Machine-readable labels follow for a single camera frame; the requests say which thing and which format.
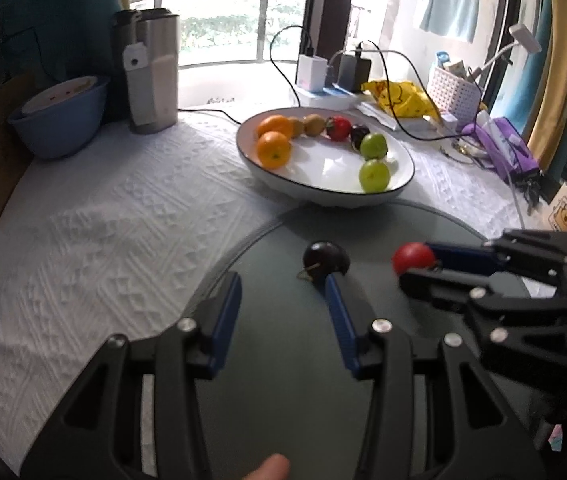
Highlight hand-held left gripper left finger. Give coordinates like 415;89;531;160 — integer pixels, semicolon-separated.
20;271;243;480

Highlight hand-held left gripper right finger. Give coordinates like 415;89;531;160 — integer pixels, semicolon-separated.
324;272;547;480

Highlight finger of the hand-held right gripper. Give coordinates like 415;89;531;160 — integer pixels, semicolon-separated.
401;269;567;381
426;230;567;281

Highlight red apple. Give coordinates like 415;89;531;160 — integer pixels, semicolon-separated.
392;243;437;276
326;116;353;141

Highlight dark plum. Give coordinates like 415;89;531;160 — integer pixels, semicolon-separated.
350;124;371;151
303;241;351;277

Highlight white plate with dark rim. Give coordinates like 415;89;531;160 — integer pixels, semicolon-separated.
236;106;415;208

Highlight orange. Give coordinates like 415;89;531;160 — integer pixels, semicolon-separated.
256;131;292;170
257;115;295;140

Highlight person's left hand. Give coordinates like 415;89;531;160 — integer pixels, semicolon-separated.
240;452;291;480

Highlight round grey table mat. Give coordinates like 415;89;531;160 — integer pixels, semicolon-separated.
183;199;544;480

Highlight bunch of keys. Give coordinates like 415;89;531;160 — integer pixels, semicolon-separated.
518;175;547;211

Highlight purple pouch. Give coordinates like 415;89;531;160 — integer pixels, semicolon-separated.
461;116;539;176

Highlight white textured tablecloth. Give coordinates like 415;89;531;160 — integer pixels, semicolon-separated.
0;105;539;476

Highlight white plastic basket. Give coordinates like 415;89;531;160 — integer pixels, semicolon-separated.
427;65;481;126

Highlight yellow printed bag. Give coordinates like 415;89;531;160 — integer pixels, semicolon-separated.
362;80;439;118

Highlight white power strip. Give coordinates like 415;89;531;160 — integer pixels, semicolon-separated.
296;85;364;110

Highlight black charger plug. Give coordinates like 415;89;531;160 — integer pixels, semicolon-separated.
337;52;371;93

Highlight white desk lamp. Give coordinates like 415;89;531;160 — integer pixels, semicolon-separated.
481;24;543;68

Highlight white charger plug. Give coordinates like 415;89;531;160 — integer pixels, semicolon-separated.
297;54;329;93

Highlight blue bowl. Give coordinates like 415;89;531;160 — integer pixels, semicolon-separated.
7;76;110;160

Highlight steel thermos jug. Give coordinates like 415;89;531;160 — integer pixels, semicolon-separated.
112;7;180;135

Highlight light blue hanging towel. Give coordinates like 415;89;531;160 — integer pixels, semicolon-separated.
413;0;484;43

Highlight white dish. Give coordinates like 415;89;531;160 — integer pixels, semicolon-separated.
20;76;101;113

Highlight teal curtain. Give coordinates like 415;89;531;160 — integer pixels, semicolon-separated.
0;0;119;86

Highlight black cable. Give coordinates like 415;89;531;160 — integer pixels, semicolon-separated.
178;25;314;126
328;41;464;141

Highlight black window frame post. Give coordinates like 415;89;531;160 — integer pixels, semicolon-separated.
303;0;359;61

